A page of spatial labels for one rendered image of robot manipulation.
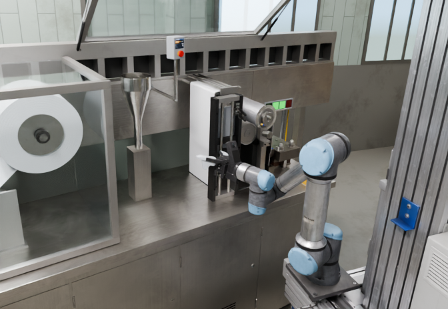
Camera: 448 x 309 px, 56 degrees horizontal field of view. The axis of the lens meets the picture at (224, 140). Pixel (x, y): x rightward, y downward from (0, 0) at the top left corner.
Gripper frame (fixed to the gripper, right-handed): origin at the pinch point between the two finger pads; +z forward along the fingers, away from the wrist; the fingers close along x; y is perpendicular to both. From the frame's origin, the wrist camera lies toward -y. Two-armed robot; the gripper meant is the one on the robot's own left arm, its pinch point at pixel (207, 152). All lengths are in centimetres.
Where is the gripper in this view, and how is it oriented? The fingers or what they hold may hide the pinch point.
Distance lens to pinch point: 187.8
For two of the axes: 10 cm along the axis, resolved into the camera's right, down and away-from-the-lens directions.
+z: -7.4, -2.7, 6.2
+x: 6.6, -1.1, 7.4
